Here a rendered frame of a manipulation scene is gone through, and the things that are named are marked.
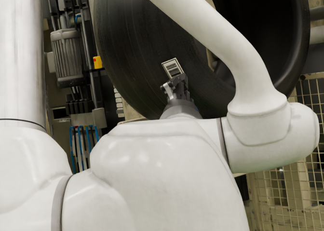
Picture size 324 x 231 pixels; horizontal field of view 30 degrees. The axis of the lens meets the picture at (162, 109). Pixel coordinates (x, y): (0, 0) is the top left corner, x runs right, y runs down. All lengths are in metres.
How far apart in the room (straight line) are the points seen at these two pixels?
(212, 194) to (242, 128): 0.42
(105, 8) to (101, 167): 0.95
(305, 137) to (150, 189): 0.49
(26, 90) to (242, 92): 0.41
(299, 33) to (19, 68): 1.09
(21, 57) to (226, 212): 0.32
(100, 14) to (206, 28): 0.61
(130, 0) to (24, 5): 0.67
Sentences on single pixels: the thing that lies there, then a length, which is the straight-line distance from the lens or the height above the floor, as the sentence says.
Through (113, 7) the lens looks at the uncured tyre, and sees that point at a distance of 1.51.
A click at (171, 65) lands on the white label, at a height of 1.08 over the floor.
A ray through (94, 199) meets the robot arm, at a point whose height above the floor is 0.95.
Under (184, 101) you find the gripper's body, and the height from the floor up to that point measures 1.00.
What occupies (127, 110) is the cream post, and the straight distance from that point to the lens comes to 1.87.
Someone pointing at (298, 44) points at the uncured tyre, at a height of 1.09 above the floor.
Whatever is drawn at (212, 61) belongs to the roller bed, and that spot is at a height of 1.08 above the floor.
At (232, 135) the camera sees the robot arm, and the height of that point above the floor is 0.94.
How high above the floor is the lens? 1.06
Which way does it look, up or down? 3 degrees down
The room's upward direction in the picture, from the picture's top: 9 degrees counter-clockwise
